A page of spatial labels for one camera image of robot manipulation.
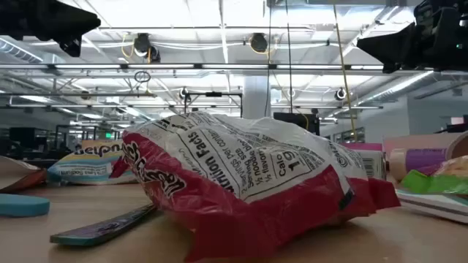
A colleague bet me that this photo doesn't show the yellow blue ramen packet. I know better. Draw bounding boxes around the yellow blue ramen packet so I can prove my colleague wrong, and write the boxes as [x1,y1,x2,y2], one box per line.
[46,139,139,186]

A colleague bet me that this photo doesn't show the purple-label spice jar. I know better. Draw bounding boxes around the purple-label spice jar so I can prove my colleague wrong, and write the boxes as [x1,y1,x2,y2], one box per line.
[388,147,450,182]

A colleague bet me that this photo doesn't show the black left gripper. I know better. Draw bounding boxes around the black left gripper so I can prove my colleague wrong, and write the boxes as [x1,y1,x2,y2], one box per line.
[0,0,102,58]

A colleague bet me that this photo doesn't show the green chili ramen packet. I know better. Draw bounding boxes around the green chili ramen packet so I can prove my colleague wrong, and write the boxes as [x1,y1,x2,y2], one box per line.
[400,154,468,195]

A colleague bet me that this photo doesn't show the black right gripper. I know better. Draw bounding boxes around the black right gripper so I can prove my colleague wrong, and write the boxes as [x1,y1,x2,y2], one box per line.
[356,0,468,75]

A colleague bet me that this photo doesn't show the brown orange snack packet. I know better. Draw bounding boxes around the brown orange snack packet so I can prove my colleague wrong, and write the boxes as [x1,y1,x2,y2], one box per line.
[0,155,48,194]

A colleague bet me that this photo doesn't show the blue silicone spoon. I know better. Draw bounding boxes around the blue silicone spoon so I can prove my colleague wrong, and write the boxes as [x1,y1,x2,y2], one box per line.
[0,193,51,218]

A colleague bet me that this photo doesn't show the black background rig frame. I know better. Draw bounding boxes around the black background rig frame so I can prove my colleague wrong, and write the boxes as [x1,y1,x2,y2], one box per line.
[184,91,244,118]

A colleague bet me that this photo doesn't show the gold iridescent spoon teal handle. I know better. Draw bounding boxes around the gold iridescent spoon teal handle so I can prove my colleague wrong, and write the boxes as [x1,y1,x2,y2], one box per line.
[49,202,159,247]

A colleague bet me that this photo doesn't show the red white ramen packet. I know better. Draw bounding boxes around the red white ramen packet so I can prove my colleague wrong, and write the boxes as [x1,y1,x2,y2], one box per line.
[108,110,402,262]

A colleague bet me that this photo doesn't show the white-lid spice jar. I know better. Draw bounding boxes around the white-lid spice jar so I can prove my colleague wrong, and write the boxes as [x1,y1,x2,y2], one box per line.
[355,148,388,181]

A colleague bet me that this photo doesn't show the red plastic tray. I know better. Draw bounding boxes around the red plastic tray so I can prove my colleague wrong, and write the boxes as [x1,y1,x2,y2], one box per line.
[339,142,383,152]

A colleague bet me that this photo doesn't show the black hanging cable reel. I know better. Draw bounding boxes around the black hanging cable reel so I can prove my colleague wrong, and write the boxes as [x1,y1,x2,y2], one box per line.
[249,31,271,55]
[132,31,162,64]

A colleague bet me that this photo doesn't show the yellow cable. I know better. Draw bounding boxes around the yellow cable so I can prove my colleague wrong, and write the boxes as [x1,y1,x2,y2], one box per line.
[331,0,358,144]

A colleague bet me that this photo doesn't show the black monitor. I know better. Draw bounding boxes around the black monitor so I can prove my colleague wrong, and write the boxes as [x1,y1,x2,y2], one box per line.
[273,111,321,137]

